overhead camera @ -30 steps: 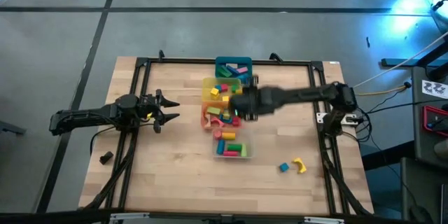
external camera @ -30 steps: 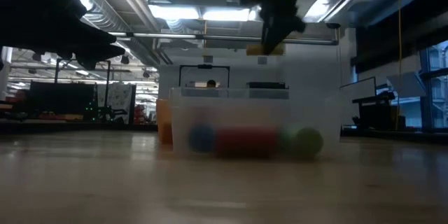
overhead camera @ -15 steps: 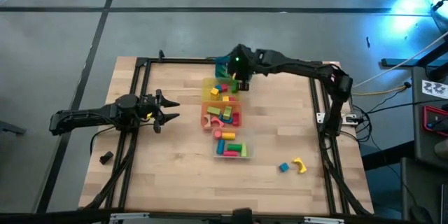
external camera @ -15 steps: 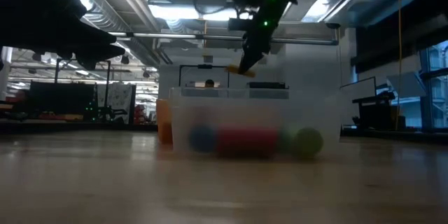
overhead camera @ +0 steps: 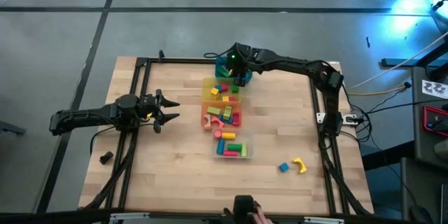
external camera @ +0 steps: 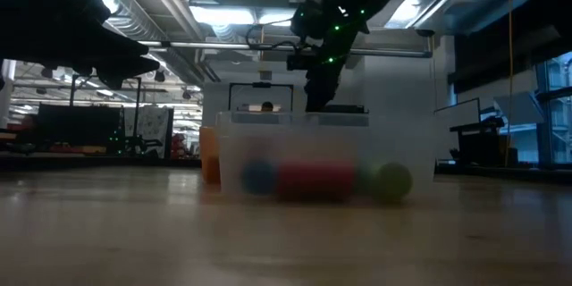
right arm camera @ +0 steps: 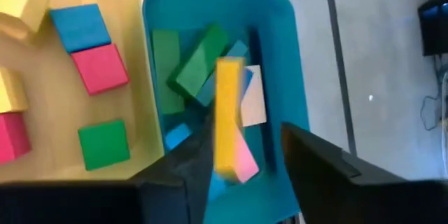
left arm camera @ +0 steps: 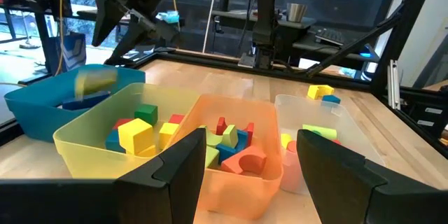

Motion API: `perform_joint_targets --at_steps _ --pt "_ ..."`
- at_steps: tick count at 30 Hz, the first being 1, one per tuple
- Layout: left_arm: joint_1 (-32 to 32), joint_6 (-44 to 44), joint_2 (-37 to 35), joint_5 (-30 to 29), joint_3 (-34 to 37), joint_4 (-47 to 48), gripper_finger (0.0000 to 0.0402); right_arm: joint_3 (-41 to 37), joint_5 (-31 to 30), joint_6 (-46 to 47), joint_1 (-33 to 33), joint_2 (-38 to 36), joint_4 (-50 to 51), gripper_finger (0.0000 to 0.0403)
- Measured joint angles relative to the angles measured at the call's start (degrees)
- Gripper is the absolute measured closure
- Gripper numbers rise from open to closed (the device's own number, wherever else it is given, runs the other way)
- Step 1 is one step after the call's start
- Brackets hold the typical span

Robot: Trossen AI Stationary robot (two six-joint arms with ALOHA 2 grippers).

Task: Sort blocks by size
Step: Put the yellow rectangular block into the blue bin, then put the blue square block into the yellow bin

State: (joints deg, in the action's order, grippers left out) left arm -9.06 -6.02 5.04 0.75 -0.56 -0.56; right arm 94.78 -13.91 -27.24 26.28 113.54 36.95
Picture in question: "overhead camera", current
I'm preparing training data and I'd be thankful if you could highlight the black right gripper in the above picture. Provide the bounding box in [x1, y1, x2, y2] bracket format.
[225, 41, 256, 88]

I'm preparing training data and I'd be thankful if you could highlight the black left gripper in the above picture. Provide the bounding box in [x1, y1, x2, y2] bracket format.
[135, 88, 181, 134]

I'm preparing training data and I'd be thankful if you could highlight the teal plastic bin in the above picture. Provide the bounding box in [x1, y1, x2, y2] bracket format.
[214, 57, 253, 84]

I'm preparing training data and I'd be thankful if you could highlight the yellow plastic bin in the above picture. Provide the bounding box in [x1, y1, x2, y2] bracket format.
[202, 77, 243, 103]

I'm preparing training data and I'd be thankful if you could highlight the orange plastic bin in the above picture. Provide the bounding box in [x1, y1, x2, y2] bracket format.
[200, 100, 243, 130]

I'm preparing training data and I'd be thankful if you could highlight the clear plastic bin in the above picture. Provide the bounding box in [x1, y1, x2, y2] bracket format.
[211, 128, 255, 160]

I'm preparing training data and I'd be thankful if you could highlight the small black object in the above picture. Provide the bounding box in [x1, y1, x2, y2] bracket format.
[99, 150, 115, 166]

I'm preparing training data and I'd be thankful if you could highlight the yellow arch block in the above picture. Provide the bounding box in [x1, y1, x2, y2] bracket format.
[292, 157, 308, 174]

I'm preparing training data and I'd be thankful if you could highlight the black handheld device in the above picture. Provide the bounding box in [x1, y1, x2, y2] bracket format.
[232, 195, 257, 220]

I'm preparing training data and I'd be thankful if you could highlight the person's hand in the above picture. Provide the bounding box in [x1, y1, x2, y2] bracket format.
[251, 206, 274, 224]

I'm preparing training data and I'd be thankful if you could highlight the grey chair leg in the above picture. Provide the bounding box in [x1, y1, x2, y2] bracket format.
[0, 120, 27, 137]

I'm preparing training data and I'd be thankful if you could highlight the black stand beam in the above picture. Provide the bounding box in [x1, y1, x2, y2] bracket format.
[380, 40, 448, 81]

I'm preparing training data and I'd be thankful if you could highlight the dark side table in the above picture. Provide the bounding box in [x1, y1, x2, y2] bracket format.
[411, 65, 448, 160]

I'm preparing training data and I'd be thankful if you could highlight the white marked paper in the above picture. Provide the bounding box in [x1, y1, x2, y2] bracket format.
[421, 79, 448, 99]

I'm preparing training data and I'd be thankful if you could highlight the red black case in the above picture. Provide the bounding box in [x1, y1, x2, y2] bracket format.
[421, 105, 448, 137]

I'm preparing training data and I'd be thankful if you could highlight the dark grey cabinet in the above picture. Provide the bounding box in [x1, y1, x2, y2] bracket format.
[400, 157, 448, 224]

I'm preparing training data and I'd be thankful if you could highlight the grey round object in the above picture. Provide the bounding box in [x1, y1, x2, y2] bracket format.
[433, 139, 448, 160]

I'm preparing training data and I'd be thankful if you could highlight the black rounded object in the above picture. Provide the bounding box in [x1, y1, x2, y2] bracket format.
[409, 204, 433, 224]

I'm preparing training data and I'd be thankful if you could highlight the black aluminium table frame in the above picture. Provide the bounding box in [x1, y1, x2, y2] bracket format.
[117, 57, 332, 218]

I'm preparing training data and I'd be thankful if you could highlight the black cable bundle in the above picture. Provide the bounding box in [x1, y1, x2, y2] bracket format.
[82, 129, 137, 213]
[320, 132, 374, 216]

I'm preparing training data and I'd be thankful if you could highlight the silver frame bracket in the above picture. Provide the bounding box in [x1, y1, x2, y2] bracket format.
[109, 212, 151, 222]
[303, 216, 346, 224]

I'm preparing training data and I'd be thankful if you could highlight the yellow cable with plug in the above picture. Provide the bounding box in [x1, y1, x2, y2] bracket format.
[346, 82, 412, 97]

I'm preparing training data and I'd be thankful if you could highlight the black power cable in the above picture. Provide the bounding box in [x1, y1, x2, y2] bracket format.
[363, 98, 448, 116]

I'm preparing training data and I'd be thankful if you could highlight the cream rope cable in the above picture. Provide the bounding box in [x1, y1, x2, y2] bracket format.
[349, 31, 448, 90]

